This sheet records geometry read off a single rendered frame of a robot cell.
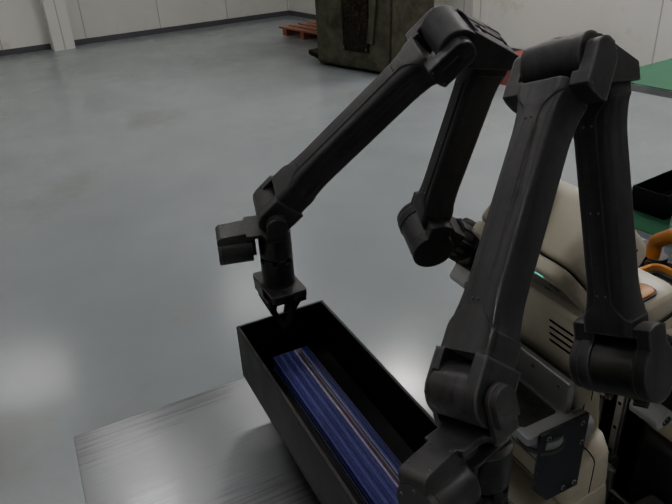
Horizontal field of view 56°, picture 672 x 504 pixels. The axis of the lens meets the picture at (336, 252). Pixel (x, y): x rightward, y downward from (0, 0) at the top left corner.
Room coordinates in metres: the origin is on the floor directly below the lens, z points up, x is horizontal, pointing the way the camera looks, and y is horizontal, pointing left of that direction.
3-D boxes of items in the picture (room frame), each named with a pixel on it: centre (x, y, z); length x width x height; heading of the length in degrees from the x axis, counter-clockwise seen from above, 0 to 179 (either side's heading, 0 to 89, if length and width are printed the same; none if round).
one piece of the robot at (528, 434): (0.86, -0.30, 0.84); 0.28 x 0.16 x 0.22; 25
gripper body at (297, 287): (0.98, 0.10, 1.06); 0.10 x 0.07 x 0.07; 25
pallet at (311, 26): (9.91, -0.03, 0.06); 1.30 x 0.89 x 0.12; 32
